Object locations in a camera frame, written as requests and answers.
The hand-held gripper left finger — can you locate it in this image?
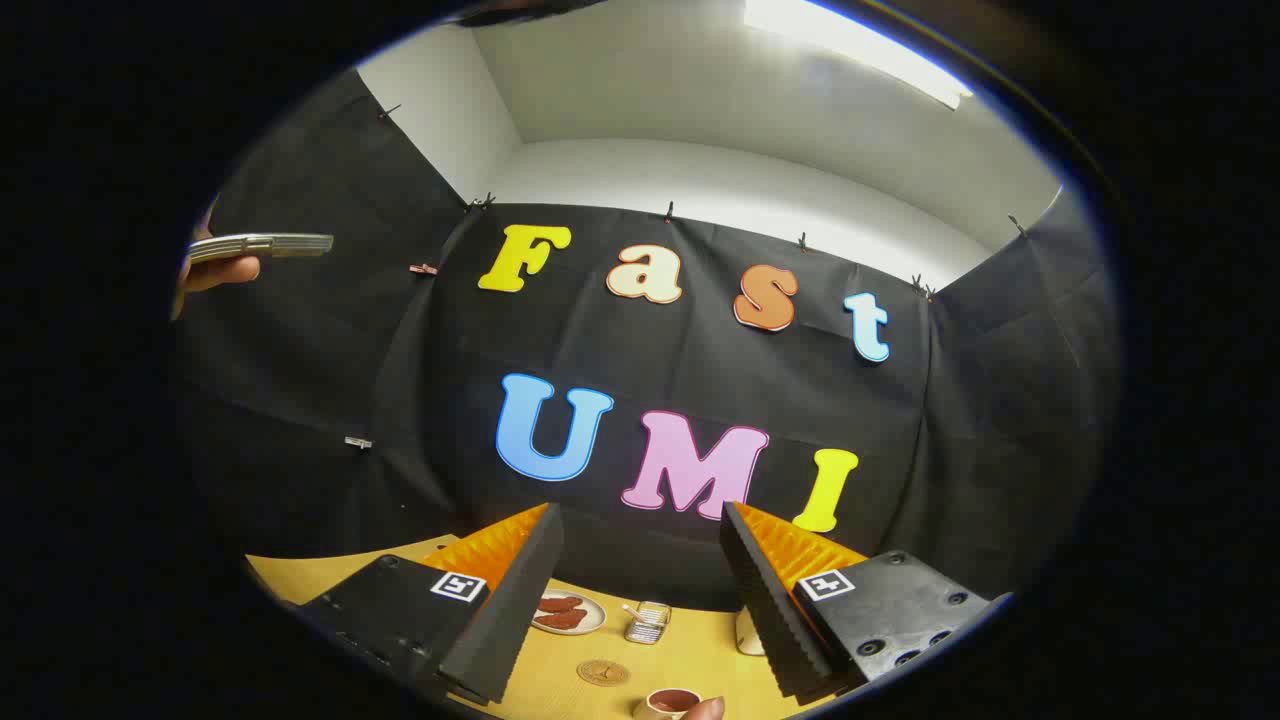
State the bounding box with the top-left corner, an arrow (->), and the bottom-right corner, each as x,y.
285,503 -> 566,706

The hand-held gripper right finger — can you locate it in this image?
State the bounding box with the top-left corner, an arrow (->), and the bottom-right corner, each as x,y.
720,502 -> 1011,701

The beige cup with wooden handle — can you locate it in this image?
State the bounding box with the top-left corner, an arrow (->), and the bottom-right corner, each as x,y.
632,688 -> 706,720

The silver ribbed device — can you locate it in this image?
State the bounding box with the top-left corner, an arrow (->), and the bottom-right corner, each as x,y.
188,233 -> 335,265

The white round plate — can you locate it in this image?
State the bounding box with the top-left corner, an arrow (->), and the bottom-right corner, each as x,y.
530,590 -> 608,636

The wooden table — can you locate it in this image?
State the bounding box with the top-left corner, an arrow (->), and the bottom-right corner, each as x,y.
245,535 -> 841,720

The black backdrop cloth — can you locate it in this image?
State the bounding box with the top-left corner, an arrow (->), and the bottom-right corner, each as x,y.
170,70 -> 1121,613

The metal wire rack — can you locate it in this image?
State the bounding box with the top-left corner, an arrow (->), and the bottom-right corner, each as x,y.
623,600 -> 673,646

